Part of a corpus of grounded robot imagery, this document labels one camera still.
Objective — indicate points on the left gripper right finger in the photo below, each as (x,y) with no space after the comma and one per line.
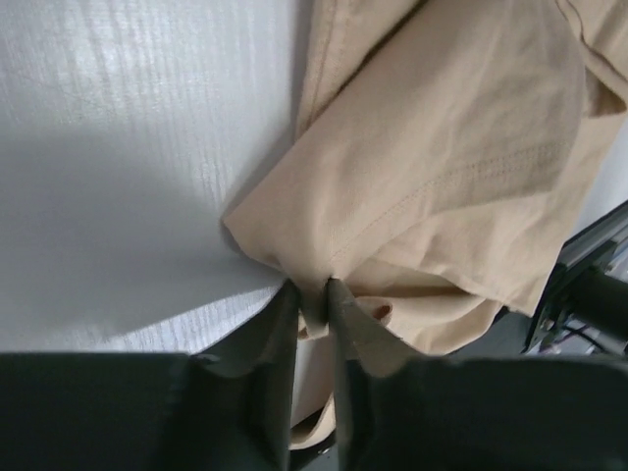
(399,409)

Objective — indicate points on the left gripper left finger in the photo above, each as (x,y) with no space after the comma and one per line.
(225,408)

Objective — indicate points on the beige t shirt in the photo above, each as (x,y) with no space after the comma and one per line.
(442,155)

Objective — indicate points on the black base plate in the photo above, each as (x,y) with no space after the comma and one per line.
(588,283)

